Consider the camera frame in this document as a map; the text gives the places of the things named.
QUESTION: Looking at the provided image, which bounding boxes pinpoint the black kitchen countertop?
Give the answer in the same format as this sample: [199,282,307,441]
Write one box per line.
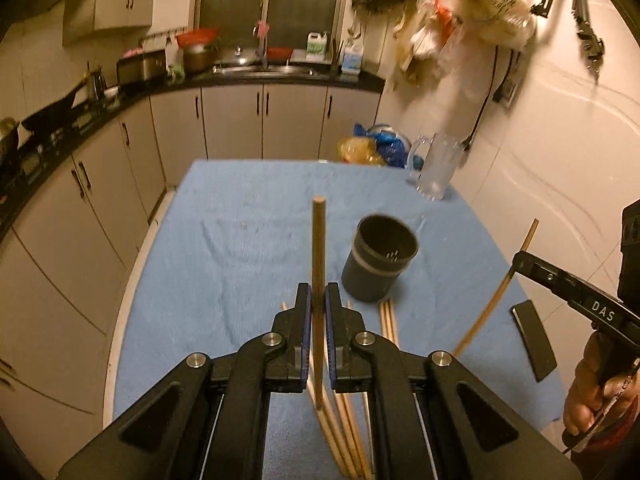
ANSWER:
[0,62,386,241]

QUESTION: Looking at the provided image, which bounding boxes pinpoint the person's right hand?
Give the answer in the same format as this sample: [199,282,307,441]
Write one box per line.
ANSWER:
[563,332,639,451]

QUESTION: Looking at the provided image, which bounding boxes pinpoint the wooden chopstick bundle right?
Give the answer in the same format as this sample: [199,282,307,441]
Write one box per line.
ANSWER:
[388,300,400,348]

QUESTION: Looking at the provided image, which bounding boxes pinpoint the wooden chopstick bundle middle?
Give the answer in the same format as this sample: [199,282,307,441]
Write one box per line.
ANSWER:
[381,301,395,342]

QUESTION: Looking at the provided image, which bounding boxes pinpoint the black smartphone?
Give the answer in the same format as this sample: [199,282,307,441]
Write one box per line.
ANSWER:
[510,300,558,382]

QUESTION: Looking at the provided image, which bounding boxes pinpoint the blue towel table cloth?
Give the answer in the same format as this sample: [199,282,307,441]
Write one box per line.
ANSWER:
[112,158,569,480]

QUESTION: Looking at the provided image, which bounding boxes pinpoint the dark grey utensil holder cup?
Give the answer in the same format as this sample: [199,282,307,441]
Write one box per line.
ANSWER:
[342,214,419,302]

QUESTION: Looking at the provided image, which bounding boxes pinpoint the yellow plastic bag on floor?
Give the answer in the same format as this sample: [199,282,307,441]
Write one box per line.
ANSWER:
[337,136,386,167]

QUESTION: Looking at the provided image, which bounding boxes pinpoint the clear glass pitcher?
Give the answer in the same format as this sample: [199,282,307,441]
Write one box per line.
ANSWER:
[407,133,464,202]

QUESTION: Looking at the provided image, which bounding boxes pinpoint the blue plastic bag on floor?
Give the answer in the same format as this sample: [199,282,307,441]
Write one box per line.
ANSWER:
[352,122,424,170]

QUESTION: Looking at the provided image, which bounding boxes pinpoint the white detergent jug blue label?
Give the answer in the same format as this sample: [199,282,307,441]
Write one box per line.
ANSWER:
[341,40,363,75]

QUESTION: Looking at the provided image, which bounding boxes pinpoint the small red bowl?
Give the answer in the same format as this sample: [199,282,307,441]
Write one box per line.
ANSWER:
[267,47,294,64]

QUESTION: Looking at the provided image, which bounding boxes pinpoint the glass pot lid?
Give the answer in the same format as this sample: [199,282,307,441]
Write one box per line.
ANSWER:
[218,46,257,66]

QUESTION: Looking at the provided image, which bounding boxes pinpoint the dark cooking pot under basin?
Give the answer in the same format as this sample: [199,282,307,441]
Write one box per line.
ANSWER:
[182,44,218,74]

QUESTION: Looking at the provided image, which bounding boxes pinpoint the white detergent jug green label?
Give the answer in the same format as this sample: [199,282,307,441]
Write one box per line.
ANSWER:
[305,32,329,63]

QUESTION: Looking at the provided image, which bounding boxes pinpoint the red plastic basin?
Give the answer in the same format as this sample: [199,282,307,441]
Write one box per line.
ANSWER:
[176,27,218,49]

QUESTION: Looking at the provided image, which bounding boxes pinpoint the electric kettle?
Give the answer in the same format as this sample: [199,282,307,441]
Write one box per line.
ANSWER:
[86,66,106,103]

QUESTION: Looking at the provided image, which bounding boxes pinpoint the black wok pan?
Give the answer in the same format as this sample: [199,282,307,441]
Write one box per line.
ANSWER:
[21,78,87,134]

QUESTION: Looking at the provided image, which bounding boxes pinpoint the hanging plastic bags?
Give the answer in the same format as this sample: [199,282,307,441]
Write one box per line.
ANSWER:
[393,0,536,102]

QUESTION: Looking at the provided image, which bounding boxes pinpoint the dark sliding window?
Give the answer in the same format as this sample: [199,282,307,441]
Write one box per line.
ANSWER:
[193,0,345,52]

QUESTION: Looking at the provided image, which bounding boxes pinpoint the black power cable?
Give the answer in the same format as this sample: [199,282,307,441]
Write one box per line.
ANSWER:
[459,44,501,154]

